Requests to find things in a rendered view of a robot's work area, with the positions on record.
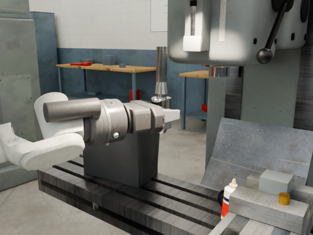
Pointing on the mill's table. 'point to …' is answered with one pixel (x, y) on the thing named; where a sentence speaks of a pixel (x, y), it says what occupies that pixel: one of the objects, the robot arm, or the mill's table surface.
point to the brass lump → (284, 198)
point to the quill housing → (224, 32)
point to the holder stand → (124, 159)
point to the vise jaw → (268, 209)
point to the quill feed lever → (264, 54)
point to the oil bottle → (227, 197)
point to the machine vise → (258, 228)
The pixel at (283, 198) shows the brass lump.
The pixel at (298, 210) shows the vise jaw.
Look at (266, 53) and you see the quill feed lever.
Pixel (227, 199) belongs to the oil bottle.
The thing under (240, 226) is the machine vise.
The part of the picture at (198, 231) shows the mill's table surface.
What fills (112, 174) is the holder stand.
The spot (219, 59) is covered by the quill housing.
